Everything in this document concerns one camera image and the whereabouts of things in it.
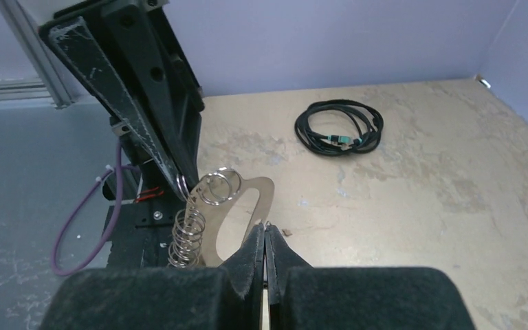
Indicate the aluminium frame rail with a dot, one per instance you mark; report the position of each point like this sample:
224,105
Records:
28,69

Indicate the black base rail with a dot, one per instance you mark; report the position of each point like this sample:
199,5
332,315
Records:
143,231

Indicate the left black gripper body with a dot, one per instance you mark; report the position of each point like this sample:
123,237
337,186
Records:
91,12

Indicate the silver foot-shaped keyring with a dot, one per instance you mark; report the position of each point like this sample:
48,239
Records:
196,226

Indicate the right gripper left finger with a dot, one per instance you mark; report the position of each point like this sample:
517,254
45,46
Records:
225,297

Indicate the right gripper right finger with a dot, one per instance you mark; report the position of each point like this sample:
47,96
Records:
301,296

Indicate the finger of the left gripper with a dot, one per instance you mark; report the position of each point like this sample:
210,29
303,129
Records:
166,85
77,47

